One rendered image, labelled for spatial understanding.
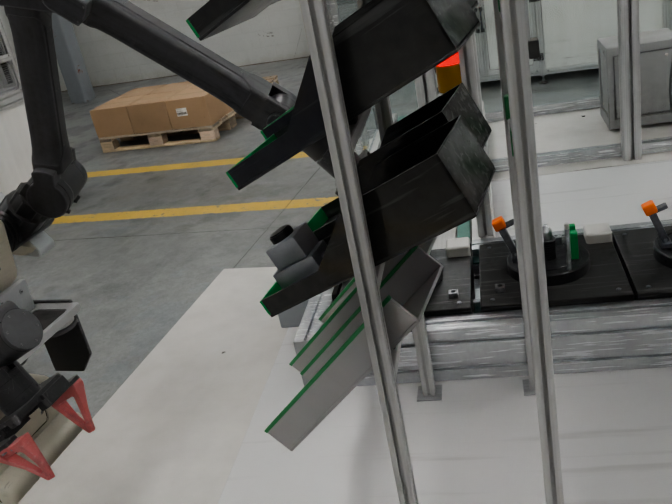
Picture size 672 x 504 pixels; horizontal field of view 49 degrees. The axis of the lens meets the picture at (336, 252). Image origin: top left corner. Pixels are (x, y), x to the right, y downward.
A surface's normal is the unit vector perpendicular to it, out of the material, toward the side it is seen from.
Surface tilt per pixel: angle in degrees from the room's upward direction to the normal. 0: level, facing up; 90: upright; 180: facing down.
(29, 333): 63
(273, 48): 90
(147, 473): 0
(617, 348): 90
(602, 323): 90
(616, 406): 0
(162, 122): 90
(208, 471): 0
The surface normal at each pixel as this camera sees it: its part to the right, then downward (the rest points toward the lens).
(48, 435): -0.05, -0.89
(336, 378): -0.32, 0.45
